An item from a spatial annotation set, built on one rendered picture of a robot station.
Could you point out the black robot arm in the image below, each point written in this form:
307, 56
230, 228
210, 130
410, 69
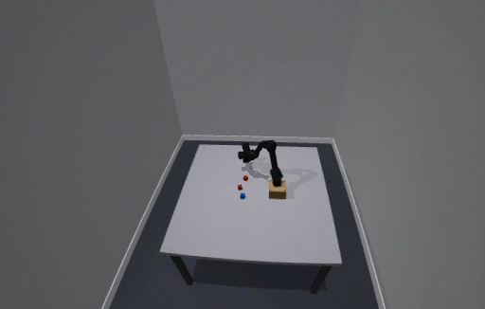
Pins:
270, 146

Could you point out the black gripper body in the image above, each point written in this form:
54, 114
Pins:
245, 160

